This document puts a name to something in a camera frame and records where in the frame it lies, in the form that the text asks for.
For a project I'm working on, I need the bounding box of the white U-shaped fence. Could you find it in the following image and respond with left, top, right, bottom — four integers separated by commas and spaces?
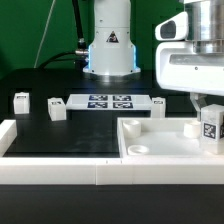
0, 120, 224, 185

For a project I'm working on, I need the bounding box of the white marker base plate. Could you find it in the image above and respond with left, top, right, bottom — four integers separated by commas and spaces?
66, 94, 152, 111

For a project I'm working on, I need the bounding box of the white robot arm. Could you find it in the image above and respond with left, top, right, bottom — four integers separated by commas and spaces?
83, 0, 224, 109

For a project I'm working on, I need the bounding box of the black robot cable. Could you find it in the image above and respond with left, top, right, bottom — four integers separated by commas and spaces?
37, 0, 90, 70

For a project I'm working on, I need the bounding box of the white square tabletop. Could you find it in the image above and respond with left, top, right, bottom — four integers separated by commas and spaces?
117, 118, 224, 158

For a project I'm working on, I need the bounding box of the thin grey cable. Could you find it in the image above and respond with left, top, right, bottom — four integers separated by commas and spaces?
33, 0, 57, 69

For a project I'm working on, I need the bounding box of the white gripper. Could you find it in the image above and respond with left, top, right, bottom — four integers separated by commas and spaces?
155, 0, 224, 121

